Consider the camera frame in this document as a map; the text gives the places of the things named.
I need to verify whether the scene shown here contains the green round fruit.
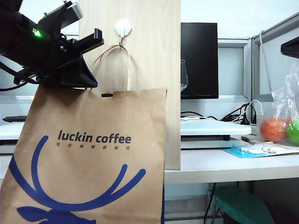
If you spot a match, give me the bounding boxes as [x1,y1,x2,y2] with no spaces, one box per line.
[286,117,299,147]

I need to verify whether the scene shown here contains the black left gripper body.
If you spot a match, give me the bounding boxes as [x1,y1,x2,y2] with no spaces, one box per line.
[14,14,82,88]

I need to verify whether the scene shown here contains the brown luckin coffee paper bag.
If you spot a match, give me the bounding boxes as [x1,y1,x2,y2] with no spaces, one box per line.
[0,44,168,224]

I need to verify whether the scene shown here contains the clear wine glass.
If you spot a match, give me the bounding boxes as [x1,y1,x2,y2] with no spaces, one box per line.
[180,60,189,91]

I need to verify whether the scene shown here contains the black cable bundle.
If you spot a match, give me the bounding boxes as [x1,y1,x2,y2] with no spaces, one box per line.
[181,102,252,124]

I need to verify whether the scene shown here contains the left gripper grey-tipped finger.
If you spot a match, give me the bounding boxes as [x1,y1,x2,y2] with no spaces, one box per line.
[38,1,84,30]

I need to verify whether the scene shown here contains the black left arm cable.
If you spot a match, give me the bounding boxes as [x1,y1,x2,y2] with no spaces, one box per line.
[0,61,39,92]

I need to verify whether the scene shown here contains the black cable under desk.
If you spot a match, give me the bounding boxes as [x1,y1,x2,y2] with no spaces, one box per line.
[202,183,217,224]

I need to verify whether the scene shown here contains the white desk riser platform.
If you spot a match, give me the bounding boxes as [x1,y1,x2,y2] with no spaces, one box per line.
[0,121,26,155]
[180,118,252,150]

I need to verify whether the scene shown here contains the white adhesive wall hook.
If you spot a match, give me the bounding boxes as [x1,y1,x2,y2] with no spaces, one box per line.
[114,20,133,46]

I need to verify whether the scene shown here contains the blue hook packaging card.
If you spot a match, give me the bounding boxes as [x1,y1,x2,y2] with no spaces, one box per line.
[221,142,299,160]

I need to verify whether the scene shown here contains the left gripper all-black finger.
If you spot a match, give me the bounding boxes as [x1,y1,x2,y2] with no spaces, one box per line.
[69,28,105,54]

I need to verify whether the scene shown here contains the grey cubicle back partition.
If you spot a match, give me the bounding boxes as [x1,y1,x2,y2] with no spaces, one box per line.
[0,34,252,105]

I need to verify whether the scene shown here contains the black computer monitor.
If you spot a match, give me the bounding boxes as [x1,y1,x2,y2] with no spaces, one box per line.
[180,22,219,99]

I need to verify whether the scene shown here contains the orange round fruit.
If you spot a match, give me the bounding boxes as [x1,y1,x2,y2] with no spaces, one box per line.
[260,117,287,143]

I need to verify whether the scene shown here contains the short white looped cable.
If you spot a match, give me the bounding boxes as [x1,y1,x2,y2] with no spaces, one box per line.
[249,99,264,117]

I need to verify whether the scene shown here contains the clear plastic bag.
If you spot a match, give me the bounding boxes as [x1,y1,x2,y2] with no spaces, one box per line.
[256,63,299,147]

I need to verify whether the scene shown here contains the black pen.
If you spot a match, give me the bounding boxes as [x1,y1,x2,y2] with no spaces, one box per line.
[240,136,257,145]

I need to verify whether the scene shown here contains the black keyboard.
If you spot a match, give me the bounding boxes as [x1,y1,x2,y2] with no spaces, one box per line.
[2,115,28,123]

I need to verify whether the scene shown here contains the grey cubicle side partition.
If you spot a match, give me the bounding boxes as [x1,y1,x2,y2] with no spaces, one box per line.
[251,11,299,103]

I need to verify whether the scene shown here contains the green plastic bin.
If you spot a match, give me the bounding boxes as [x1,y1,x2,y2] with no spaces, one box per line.
[207,186,275,224]

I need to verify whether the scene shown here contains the light wooden board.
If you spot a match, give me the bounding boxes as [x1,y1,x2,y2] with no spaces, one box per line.
[78,0,182,170]

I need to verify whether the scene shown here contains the long white hanging cable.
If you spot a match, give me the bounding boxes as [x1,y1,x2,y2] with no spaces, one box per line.
[258,30,274,100]

